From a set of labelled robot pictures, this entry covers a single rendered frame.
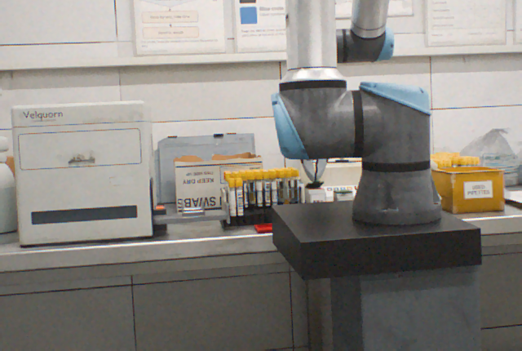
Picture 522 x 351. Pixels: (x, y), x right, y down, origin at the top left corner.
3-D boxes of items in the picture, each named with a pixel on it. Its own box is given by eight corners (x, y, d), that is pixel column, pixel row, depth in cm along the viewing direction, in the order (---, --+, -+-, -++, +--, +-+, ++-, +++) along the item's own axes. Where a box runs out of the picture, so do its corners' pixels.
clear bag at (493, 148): (475, 190, 182) (473, 130, 181) (436, 186, 198) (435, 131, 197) (535, 184, 192) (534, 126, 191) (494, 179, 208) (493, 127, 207)
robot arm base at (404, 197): (459, 219, 97) (459, 160, 96) (376, 229, 94) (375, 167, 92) (413, 203, 112) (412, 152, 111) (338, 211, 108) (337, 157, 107)
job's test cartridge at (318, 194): (311, 216, 139) (309, 189, 138) (305, 214, 143) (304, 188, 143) (327, 215, 139) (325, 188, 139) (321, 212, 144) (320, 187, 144)
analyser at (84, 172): (18, 248, 124) (8, 105, 123) (47, 227, 152) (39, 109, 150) (165, 237, 128) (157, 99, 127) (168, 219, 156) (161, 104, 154)
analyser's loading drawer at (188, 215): (136, 229, 129) (134, 206, 128) (139, 224, 135) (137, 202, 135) (230, 223, 131) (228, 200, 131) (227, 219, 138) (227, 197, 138)
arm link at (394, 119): (439, 162, 95) (439, 77, 94) (356, 165, 96) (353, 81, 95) (422, 153, 107) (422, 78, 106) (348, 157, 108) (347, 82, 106)
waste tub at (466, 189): (452, 214, 141) (451, 172, 140) (431, 206, 154) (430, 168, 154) (506, 211, 142) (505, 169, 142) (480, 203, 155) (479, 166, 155)
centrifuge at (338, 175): (306, 211, 158) (303, 165, 157) (300, 197, 187) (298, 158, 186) (395, 206, 157) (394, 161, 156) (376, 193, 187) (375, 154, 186)
